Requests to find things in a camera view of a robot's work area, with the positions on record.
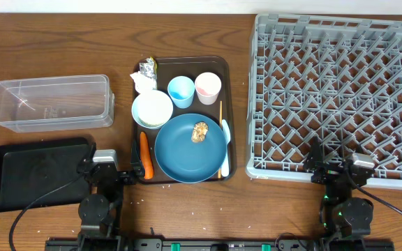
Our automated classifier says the dark blue plate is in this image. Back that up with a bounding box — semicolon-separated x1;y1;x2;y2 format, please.
154;114;227;183

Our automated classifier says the light blue rice bowl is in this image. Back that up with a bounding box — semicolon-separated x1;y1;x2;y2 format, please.
131;90;174;130

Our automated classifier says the white paper napkin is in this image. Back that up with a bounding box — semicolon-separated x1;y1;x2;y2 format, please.
130;71;157;94

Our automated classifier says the light blue cup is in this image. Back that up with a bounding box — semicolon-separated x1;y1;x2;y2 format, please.
167;76;195;109

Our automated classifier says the pink cup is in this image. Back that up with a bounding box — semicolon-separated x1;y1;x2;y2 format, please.
195;72;222;105

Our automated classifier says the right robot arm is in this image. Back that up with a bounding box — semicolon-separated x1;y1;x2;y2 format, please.
304;137;375;250

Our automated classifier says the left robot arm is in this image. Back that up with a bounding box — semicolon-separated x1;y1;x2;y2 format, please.
74;141;144;251

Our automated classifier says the grey dishwasher rack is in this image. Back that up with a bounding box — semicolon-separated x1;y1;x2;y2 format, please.
245;13;402;190

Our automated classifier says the orange carrot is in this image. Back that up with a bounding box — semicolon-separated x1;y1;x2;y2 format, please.
140;132;154;180

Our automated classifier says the dark brown serving tray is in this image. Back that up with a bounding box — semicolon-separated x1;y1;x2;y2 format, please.
133;56;237;185

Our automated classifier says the brown food scrap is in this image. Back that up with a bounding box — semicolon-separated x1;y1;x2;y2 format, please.
191;121;209;143

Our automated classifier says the black plastic bin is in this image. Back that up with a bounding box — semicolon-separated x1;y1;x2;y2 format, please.
0;137;93;213

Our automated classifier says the light blue plastic spoon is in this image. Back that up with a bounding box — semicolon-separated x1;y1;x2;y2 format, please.
221;119;231;177

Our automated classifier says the clear plastic bin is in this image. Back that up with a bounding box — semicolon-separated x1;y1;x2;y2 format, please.
0;75;114;132

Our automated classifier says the wooden chopstick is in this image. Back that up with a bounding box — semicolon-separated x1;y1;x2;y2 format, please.
218;100;223;179

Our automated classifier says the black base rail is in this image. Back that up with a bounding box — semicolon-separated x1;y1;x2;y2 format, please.
44;237;396;251

